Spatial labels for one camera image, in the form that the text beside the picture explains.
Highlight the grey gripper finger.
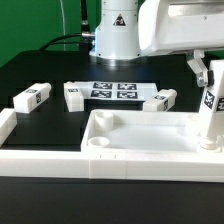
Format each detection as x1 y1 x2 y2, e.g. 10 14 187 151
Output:
187 49 214 87

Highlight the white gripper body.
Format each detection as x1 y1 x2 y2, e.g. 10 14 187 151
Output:
138 0 224 55

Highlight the white desk top tray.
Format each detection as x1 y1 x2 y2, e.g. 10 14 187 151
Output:
81 109 224 155

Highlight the white marker base sheet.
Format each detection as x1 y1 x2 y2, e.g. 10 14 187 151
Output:
63 81 158 102

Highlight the black upright connector cable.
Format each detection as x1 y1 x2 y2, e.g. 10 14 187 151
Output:
80 0 91 34

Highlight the white thin cable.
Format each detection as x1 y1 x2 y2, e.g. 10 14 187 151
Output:
59 0 67 52

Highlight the white U-shaped obstacle frame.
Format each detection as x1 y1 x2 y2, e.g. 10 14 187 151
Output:
0 108 224 184

